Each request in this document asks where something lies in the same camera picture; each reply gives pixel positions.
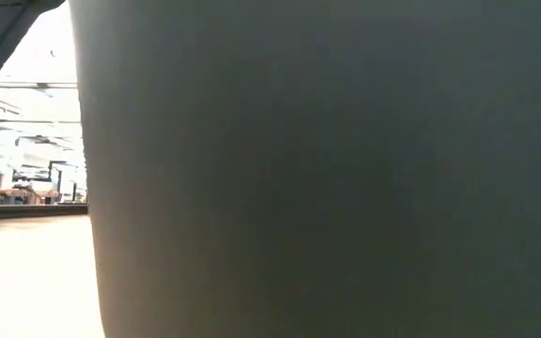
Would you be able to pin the white robot figure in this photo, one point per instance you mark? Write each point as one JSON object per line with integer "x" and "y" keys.
{"x": 3, "y": 157}

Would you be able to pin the blue plastic bin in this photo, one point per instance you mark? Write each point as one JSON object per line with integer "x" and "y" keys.
{"x": 345, "y": 188}

